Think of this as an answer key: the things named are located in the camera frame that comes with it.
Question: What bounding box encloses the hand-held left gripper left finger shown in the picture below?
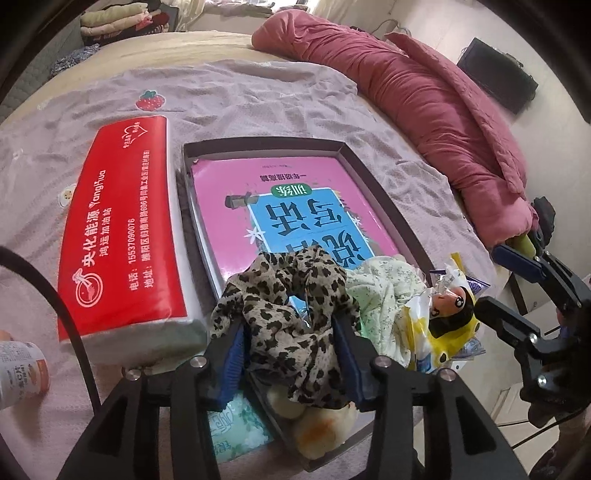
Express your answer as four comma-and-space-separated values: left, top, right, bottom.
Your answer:
58, 318, 250, 480

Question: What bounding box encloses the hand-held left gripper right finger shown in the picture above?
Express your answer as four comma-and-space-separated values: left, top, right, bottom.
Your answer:
332, 316, 529, 480

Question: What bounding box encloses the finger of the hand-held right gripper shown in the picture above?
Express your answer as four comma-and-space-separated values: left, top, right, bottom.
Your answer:
475, 296, 561, 365
492, 244, 591, 308

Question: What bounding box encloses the green white tissue pack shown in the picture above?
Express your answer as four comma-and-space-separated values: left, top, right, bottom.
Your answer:
207, 392, 278, 464

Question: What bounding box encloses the yellow cartoon snack packet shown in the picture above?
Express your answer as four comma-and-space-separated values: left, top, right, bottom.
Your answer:
404, 251, 485, 374

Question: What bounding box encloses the cream plush bear purple bow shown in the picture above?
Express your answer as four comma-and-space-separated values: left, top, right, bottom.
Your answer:
268, 385, 360, 460

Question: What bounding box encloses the white floral cloth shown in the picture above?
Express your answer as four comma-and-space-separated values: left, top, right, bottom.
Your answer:
344, 256, 437, 370

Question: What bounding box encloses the leopard print scarf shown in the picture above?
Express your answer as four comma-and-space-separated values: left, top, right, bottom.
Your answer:
211, 246, 363, 409

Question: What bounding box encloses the dark cardboard box tray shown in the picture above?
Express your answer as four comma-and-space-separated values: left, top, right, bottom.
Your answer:
182, 138, 437, 472

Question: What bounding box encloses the person's right forearm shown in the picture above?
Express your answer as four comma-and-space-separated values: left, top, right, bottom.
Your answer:
556, 408, 591, 480

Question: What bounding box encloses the yellow green object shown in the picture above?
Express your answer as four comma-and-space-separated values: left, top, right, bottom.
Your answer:
508, 233, 539, 254

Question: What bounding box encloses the white purple snack packet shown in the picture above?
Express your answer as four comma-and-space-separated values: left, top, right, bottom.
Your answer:
443, 270, 490, 370

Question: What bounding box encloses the dark blue clothes heap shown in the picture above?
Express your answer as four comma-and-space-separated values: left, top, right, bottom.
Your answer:
531, 196, 557, 241

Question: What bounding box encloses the pink duvet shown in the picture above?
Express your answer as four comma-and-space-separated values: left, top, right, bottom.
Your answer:
252, 10, 541, 247

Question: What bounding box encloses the red tissue paper pack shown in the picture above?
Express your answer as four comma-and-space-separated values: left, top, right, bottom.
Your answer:
56, 115, 208, 365

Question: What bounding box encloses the black television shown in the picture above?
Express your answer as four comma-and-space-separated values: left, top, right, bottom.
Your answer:
456, 38, 539, 115

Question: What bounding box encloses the pink and blue book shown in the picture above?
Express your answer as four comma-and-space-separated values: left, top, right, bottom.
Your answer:
190, 157, 402, 278

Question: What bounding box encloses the drink bottle with white lid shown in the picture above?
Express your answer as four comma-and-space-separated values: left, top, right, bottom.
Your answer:
0, 340, 49, 411

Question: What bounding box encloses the purple strawberry print blanket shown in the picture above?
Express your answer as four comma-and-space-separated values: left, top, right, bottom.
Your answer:
0, 60, 497, 480

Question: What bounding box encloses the dark blue floral cloth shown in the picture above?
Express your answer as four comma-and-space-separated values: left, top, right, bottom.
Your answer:
48, 44, 100, 77

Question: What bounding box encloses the grey quilted headboard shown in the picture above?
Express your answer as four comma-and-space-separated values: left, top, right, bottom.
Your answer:
0, 18, 84, 121

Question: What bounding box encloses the pile of folded clothes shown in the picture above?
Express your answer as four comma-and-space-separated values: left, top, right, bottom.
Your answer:
79, 2, 178, 37

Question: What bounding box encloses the black cable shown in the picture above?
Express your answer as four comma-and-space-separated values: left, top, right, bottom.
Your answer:
0, 247, 102, 409

